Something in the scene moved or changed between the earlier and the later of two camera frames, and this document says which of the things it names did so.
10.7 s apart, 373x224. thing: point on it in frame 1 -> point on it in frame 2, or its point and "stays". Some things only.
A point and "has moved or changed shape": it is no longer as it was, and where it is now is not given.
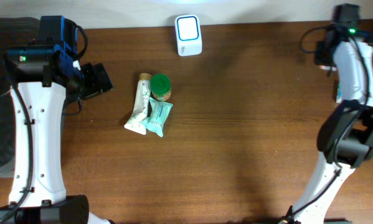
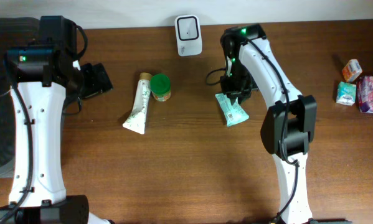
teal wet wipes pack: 160,111 -> 233,113
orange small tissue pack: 329,68 has moved or changed shape
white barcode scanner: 188,35 stays
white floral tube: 140,111 stays
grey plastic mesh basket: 2,33 stays
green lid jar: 160,86 stays
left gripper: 99,80 stays
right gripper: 318,61 -> 232,93
